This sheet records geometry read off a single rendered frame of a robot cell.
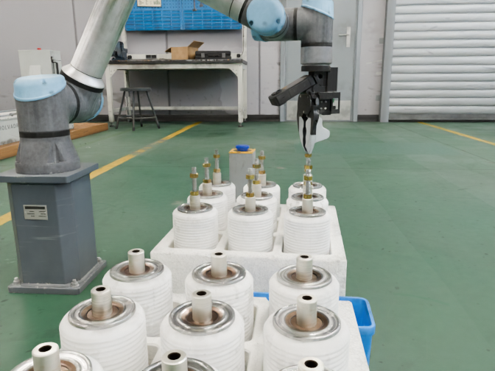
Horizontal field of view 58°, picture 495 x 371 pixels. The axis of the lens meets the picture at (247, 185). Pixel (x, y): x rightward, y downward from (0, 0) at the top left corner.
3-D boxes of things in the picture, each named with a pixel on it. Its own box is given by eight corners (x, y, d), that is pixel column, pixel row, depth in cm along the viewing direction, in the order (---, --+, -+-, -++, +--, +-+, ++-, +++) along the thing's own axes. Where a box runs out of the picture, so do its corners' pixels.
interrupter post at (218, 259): (208, 279, 61) (208, 257, 60) (212, 271, 64) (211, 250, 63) (226, 280, 61) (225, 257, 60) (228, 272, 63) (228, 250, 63)
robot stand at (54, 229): (6, 292, 111) (-10, 175, 105) (45, 263, 129) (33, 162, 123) (79, 294, 110) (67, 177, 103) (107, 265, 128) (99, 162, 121)
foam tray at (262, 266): (154, 331, 94) (149, 251, 90) (198, 260, 131) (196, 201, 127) (342, 344, 89) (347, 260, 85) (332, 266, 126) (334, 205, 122)
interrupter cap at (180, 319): (160, 336, 48) (160, 330, 47) (177, 302, 55) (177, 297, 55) (230, 340, 47) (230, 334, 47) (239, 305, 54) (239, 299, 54)
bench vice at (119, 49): (117, 62, 530) (116, 40, 525) (131, 62, 529) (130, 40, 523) (104, 60, 490) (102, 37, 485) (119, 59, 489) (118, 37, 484)
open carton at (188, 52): (176, 62, 565) (175, 43, 560) (204, 62, 553) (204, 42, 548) (164, 61, 537) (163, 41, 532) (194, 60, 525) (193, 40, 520)
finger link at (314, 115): (319, 135, 107) (320, 98, 105) (313, 135, 106) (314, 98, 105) (310, 134, 111) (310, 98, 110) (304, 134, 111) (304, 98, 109)
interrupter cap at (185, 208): (219, 207, 96) (219, 205, 96) (199, 216, 89) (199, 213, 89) (191, 203, 99) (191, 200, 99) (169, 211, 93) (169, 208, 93)
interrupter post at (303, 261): (295, 283, 60) (295, 260, 59) (295, 274, 62) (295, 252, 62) (313, 283, 60) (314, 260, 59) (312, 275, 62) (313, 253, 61)
